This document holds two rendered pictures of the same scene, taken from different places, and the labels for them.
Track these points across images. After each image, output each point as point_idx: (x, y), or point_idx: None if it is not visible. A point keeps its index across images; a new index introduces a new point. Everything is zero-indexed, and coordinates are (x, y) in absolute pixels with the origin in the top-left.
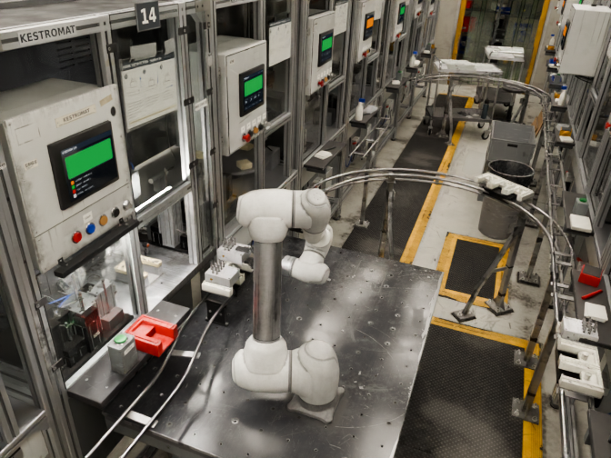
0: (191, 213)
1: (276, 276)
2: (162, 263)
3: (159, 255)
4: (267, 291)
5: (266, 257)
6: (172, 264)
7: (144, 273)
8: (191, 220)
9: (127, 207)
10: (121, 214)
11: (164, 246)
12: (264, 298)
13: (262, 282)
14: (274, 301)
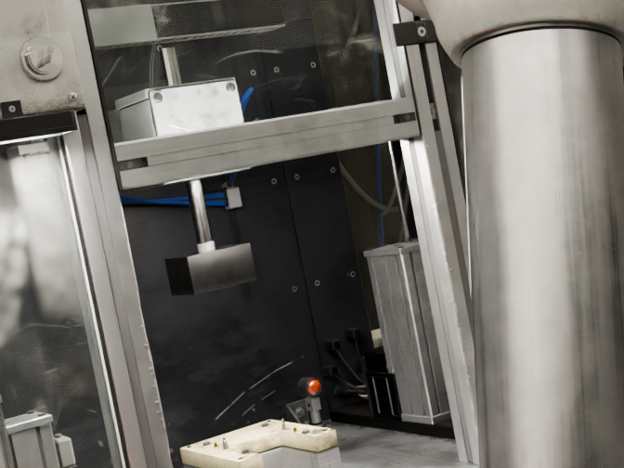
0: (434, 232)
1: (577, 230)
2: (368, 463)
3: (376, 448)
4: (523, 318)
5: (504, 115)
6: (396, 466)
7: (245, 457)
8: (437, 264)
9: (40, 63)
10: (14, 89)
11: (406, 426)
12: (507, 369)
13: (492, 267)
14: (569, 386)
